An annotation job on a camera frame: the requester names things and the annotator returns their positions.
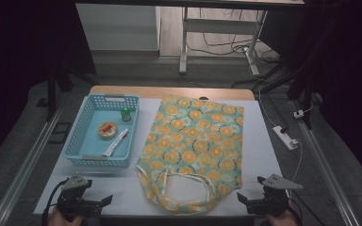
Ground white desk frame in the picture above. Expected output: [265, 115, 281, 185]
[178, 7, 269, 76]

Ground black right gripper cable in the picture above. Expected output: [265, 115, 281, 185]
[287, 187, 320, 226]

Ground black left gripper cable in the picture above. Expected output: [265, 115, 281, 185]
[41, 178, 68, 226]

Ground orange round food item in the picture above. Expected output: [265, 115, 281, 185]
[98, 121, 119, 140]

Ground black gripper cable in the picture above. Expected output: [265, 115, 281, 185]
[41, 178, 68, 226]
[287, 187, 320, 226]

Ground black floor cables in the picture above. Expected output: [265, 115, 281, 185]
[187, 8, 281, 65]

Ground blue plastic basket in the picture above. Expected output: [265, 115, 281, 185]
[63, 93, 140, 169]

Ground black floor plate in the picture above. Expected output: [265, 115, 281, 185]
[47, 121, 74, 146]

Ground person's right hand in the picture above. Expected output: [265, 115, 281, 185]
[265, 201, 300, 226]

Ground aluminium rail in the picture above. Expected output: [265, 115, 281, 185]
[0, 93, 70, 226]
[290, 100, 362, 226]

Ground white power strip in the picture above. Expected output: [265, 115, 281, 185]
[271, 125, 300, 152]

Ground white tube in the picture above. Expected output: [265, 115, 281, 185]
[103, 127, 130, 158]

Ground black metal stand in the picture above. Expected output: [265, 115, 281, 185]
[257, 12, 347, 130]
[45, 46, 99, 122]

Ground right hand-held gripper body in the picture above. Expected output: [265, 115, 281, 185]
[246, 173, 304, 217]

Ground person's left hand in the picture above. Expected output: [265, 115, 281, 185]
[47, 205, 86, 226]

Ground small green capped bottle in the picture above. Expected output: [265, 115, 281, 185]
[120, 107, 133, 123]

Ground white table mat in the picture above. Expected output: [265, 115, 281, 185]
[33, 97, 296, 218]

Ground orange print cloth bag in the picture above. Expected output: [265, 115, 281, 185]
[136, 94, 245, 217]

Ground white cable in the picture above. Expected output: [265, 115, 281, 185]
[288, 139, 304, 201]

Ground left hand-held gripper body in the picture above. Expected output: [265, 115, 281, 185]
[56, 174, 104, 219]

